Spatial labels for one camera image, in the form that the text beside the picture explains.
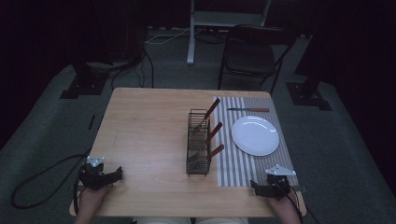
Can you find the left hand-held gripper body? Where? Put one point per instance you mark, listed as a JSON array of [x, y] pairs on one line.
[[91, 178]]

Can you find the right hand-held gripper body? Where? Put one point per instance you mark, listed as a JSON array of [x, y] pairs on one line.
[[278, 185]]

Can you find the person's right hand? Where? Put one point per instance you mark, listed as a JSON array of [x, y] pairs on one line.
[[281, 206]]

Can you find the person's left hand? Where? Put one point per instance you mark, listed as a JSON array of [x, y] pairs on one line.
[[91, 199]]

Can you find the grey striped placemat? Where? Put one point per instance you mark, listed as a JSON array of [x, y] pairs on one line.
[[230, 168]]

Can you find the white round plate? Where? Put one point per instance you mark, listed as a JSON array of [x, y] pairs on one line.
[[255, 135]]

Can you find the black stand base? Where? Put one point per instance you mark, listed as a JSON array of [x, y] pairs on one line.
[[308, 95], [84, 85]]

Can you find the black folding chair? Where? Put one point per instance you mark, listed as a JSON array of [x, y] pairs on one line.
[[249, 59]]

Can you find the white metal stand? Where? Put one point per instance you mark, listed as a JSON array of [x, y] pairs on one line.
[[191, 40]]

